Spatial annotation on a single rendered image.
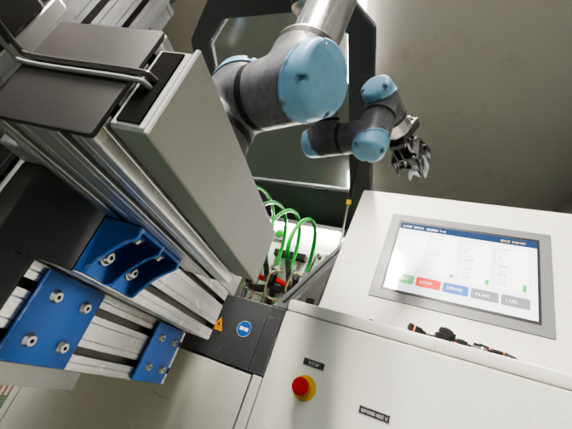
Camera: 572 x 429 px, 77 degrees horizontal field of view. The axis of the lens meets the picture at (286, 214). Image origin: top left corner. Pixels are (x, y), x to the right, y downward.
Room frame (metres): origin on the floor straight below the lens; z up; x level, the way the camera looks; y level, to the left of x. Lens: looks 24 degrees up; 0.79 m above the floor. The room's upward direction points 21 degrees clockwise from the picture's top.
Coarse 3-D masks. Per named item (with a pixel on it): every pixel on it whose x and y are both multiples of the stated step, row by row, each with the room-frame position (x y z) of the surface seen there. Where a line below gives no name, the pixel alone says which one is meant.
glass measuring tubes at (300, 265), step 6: (276, 252) 1.49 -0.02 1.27; (276, 258) 1.49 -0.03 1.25; (282, 258) 1.50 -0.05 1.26; (300, 258) 1.44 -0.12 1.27; (306, 258) 1.45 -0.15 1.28; (282, 264) 1.48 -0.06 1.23; (300, 264) 1.45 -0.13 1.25; (270, 270) 1.52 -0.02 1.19; (300, 270) 1.46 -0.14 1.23; (282, 276) 1.49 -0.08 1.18; (270, 294) 1.48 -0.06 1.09; (276, 294) 1.49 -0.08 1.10; (270, 300) 1.48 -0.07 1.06
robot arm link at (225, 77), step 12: (228, 60) 0.49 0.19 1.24; (240, 60) 0.49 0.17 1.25; (252, 60) 0.49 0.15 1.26; (216, 72) 0.51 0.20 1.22; (228, 72) 0.48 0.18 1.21; (240, 72) 0.45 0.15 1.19; (216, 84) 0.49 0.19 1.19; (228, 84) 0.47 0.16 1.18; (228, 96) 0.48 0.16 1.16; (240, 96) 0.46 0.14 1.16; (228, 108) 0.49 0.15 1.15; (240, 108) 0.48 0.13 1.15; (240, 120) 0.50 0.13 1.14; (252, 132) 0.53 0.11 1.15
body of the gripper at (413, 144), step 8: (408, 136) 0.70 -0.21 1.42; (416, 136) 0.74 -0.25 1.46; (392, 144) 0.72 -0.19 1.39; (400, 144) 0.70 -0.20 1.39; (408, 144) 0.72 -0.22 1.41; (416, 144) 0.74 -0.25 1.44; (392, 152) 0.74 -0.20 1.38; (400, 152) 0.73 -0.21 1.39; (408, 152) 0.74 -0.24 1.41; (416, 152) 0.73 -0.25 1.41; (392, 160) 0.77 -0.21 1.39; (400, 160) 0.76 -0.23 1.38; (408, 160) 0.75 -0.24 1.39; (416, 160) 0.75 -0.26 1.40; (424, 160) 0.77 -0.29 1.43; (400, 168) 0.79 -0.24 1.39; (408, 168) 0.78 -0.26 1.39; (416, 168) 0.77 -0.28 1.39
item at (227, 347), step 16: (224, 304) 0.97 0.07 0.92; (240, 304) 0.95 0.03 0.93; (256, 304) 0.93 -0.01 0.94; (256, 320) 0.92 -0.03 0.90; (192, 336) 0.99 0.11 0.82; (224, 336) 0.95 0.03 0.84; (240, 336) 0.93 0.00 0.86; (256, 336) 0.92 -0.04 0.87; (208, 352) 0.97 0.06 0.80; (224, 352) 0.95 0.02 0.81; (240, 352) 0.93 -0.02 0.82; (240, 368) 0.92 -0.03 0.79
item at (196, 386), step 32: (192, 352) 0.99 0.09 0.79; (96, 384) 1.09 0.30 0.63; (128, 384) 1.05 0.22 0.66; (192, 384) 0.97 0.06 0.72; (224, 384) 0.93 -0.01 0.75; (32, 416) 1.16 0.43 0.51; (64, 416) 1.11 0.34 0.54; (96, 416) 1.07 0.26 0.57; (128, 416) 1.03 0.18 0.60; (160, 416) 0.99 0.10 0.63; (192, 416) 0.95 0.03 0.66; (224, 416) 0.92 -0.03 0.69
